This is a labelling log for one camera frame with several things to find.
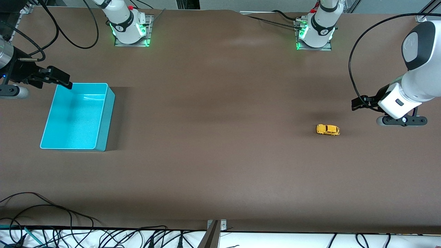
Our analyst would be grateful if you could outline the yellow beetle toy car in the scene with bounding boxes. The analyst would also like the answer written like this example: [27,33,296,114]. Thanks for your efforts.
[316,124,340,136]

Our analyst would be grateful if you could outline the turquoise plastic bin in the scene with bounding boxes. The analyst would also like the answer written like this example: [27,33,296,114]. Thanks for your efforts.
[40,83,116,152]

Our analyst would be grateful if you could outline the black right arm cable loop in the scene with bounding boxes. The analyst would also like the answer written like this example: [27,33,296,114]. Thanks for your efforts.
[36,0,100,49]

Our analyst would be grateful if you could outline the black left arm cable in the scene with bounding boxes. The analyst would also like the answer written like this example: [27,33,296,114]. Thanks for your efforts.
[349,13,441,111]

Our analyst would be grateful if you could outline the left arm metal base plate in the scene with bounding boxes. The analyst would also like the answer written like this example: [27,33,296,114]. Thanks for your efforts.
[296,19,332,51]

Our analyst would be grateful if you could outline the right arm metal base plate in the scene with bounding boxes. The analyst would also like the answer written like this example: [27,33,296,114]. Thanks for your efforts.
[114,14,154,47]

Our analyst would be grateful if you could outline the thin dark cable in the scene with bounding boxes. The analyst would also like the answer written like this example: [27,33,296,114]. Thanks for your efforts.
[0,192,57,208]

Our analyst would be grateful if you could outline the thin black cable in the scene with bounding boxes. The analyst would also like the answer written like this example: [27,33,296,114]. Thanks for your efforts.
[247,15,301,29]

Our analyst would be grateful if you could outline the small metal bracket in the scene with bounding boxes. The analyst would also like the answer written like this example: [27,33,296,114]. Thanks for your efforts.
[207,219,227,230]

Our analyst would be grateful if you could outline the dark wedge post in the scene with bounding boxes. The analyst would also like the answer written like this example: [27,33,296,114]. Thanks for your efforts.
[198,220,220,248]

